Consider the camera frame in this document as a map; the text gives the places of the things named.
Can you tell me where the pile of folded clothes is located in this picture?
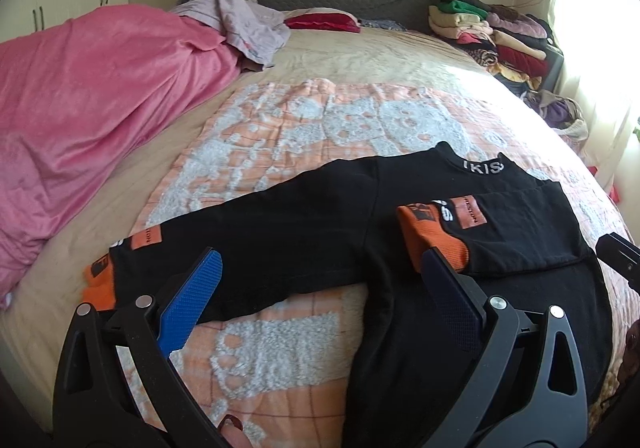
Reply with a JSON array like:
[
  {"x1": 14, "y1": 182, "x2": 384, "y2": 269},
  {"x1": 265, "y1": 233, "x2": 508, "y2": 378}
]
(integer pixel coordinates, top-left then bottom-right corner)
[{"x1": 427, "y1": 0, "x2": 556, "y2": 90}]

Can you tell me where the dark patterned cloth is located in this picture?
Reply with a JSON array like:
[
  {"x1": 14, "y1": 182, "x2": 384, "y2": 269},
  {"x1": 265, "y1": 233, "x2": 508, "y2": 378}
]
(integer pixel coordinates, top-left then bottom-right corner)
[{"x1": 357, "y1": 18, "x2": 409, "y2": 33}]

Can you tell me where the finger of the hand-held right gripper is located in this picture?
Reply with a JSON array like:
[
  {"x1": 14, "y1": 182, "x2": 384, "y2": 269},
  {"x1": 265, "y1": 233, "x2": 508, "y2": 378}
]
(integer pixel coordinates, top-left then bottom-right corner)
[{"x1": 596, "y1": 231, "x2": 640, "y2": 303}]

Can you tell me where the pink fleece blanket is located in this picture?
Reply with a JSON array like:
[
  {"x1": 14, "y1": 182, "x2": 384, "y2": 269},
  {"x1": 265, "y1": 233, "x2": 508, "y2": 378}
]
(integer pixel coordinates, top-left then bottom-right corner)
[{"x1": 0, "y1": 3, "x2": 246, "y2": 310}]

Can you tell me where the black sweater with orange cuffs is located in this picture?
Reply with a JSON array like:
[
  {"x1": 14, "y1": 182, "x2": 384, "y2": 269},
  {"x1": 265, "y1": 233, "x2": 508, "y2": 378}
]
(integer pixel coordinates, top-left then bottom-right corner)
[{"x1": 82, "y1": 141, "x2": 613, "y2": 448}]

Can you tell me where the white curtain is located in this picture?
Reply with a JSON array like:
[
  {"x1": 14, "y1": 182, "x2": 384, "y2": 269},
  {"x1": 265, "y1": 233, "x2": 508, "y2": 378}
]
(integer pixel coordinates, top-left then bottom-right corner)
[{"x1": 550, "y1": 0, "x2": 640, "y2": 171}]

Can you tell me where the red pillow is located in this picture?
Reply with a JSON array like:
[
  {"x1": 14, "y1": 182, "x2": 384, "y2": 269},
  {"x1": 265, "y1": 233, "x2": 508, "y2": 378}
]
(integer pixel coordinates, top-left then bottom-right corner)
[{"x1": 283, "y1": 12, "x2": 361, "y2": 34}]

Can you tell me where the black storage box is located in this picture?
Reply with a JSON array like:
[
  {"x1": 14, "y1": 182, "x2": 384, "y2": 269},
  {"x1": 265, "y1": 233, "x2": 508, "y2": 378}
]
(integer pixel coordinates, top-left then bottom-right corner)
[{"x1": 542, "y1": 41, "x2": 567, "y2": 94}]

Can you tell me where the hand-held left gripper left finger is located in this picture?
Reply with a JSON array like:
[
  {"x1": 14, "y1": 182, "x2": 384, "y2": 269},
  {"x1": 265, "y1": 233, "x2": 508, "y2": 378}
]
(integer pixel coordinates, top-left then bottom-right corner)
[{"x1": 51, "y1": 247, "x2": 232, "y2": 448}]

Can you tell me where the lilac crumpled cloth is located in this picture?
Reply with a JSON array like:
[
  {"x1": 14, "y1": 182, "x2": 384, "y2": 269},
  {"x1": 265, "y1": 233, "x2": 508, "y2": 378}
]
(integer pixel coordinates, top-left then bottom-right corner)
[{"x1": 170, "y1": 0, "x2": 292, "y2": 69}]

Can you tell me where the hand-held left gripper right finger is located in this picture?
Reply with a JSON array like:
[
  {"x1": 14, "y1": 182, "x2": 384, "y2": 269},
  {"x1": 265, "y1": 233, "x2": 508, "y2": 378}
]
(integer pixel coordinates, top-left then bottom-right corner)
[{"x1": 421, "y1": 245, "x2": 591, "y2": 448}]

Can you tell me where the orange and white patterned blanket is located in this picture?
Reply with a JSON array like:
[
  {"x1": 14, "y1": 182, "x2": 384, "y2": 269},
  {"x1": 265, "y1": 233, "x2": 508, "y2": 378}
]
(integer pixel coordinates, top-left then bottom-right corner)
[{"x1": 134, "y1": 78, "x2": 630, "y2": 448}]

